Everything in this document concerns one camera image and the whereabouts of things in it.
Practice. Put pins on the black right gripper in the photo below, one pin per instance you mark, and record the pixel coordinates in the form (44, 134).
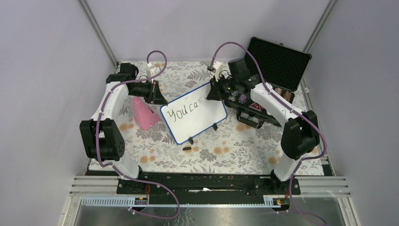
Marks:
(214, 94)

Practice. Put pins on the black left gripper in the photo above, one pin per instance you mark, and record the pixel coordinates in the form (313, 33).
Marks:
(155, 92)

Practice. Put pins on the blue framed whiteboard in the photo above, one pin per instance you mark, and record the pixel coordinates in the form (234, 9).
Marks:
(186, 117)

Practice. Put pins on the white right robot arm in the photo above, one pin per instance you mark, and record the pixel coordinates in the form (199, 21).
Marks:
(301, 133)

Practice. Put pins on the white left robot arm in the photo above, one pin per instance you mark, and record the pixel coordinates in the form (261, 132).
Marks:
(100, 134)

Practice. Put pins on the pink triangular box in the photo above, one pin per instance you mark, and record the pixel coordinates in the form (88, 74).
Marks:
(144, 116)

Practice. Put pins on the triangular black red dealer button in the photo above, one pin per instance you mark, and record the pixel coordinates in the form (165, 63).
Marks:
(256, 106)

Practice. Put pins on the floral patterned table mat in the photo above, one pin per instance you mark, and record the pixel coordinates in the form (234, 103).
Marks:
(235, 148)

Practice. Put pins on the black poker chip case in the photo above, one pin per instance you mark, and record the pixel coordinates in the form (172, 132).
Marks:
(283, 68)

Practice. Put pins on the left base wiring connector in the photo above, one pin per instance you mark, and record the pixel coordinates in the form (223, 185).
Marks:
(143, 201)

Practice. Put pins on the base wiring connector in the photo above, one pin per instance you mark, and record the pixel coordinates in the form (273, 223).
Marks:
(283, 203)
(143, 201)

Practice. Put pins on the right base wiring connector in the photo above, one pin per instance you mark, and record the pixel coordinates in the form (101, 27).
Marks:
(283, 203)

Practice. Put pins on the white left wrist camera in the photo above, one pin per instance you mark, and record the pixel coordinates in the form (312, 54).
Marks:
(152, 70)

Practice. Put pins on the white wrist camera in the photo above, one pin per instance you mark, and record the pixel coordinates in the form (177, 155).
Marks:
(152, 70)
(216, 68)

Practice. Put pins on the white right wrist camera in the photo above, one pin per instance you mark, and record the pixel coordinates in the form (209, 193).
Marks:
(216, 68)

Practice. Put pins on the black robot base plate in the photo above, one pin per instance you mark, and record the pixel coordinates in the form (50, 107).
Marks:
(202, 189)

